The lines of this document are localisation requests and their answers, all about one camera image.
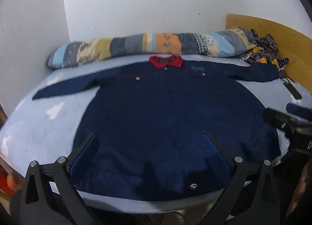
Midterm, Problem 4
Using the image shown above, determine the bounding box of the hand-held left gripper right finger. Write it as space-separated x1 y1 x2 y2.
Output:
199 132 284 225

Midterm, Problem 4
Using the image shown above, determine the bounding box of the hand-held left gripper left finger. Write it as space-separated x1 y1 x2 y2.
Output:
15 133 100 225

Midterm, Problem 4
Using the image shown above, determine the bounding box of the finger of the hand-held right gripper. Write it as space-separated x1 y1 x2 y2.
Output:
286 102 312 119
264 107 298 131

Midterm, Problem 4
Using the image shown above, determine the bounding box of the navy jacket with red collar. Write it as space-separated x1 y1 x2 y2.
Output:
32 54 282 202

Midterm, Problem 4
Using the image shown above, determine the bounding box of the person's right forearm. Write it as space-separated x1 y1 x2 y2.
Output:
288 164 312 218

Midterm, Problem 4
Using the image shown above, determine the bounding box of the light blue bed sheet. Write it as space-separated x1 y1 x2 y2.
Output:
0 54 312 213

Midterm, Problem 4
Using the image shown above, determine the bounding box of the wooden headboard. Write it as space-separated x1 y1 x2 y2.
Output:
226 13 312 86

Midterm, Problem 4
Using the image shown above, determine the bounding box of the red orange object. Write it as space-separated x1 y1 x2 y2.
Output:
0 164 22 198

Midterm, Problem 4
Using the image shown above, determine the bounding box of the patchwork blanket roll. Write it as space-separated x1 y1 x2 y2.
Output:
45 27 259 69

